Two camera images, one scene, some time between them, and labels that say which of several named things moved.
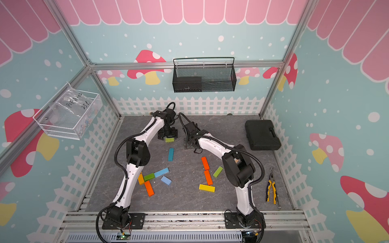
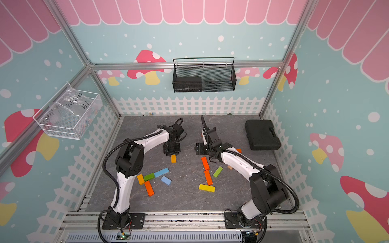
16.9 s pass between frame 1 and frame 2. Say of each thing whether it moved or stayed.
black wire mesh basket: stayed
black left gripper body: moved
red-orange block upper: stayed
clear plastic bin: stayed
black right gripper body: moved
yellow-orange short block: stayed
